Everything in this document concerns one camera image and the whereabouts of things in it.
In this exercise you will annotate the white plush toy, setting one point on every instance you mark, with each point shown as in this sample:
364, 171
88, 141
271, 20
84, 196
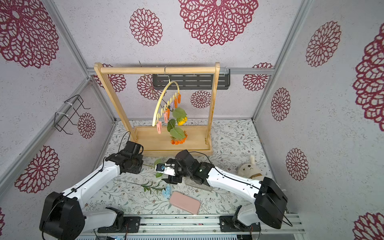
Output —
250, 170

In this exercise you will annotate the orange flower with stem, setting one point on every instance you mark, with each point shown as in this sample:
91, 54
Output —
178, 135

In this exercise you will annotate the pink clothes peg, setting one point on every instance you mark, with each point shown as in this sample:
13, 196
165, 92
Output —
166, 117
159, 127

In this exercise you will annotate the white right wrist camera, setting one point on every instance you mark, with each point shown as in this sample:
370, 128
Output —
166, 169

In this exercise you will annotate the black wire wall rack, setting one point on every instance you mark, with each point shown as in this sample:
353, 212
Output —
61, 119

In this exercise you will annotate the yellow sunflower with stem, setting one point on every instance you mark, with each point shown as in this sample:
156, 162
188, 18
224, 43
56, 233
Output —
180, 115

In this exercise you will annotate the pink case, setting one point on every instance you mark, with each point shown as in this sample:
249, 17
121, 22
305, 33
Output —
185, 203

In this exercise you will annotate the grey felt pouch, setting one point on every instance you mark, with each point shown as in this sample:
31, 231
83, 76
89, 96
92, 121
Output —
191, 183

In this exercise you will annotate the yellow wavy clothes hanger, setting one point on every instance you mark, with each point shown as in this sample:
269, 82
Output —
162, 106

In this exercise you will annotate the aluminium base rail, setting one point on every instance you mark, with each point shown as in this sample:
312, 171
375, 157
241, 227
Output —
180, 225

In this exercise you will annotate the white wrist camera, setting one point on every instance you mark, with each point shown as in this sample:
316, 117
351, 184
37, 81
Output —
133, 148
166, 169

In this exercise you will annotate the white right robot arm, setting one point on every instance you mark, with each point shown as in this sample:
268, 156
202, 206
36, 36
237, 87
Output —
267, 201

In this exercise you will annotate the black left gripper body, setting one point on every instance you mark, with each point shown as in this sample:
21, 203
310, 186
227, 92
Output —
137, 165

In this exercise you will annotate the blue flower with stem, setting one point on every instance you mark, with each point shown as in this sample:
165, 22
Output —
151, 186

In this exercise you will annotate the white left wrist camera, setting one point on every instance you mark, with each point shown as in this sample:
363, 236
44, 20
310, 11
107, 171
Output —
133, 148

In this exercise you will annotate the black wall shelf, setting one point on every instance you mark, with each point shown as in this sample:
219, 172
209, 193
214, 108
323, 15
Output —
193, 82

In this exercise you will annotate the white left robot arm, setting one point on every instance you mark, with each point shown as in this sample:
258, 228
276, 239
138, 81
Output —
63, 215

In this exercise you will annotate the wooden clothes rack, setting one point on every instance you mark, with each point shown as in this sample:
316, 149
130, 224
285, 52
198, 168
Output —
159, 145

